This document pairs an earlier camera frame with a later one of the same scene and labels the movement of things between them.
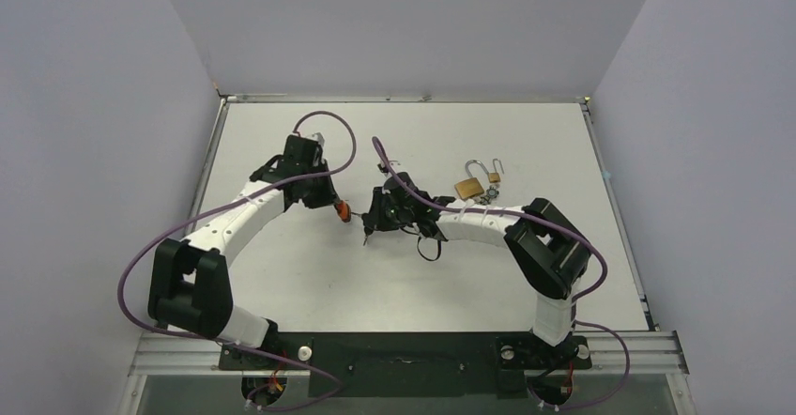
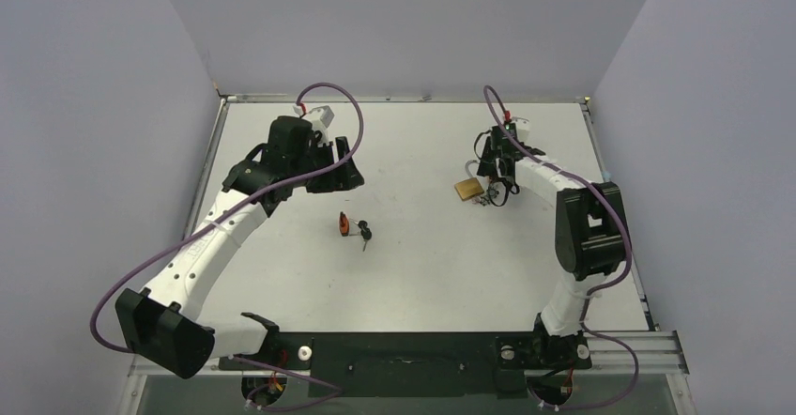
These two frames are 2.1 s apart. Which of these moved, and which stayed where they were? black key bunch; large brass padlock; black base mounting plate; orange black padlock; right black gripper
Moved: right black gripper; black key bunch; orange black padlock
Stayed: black base mounting plate; large brass padlock
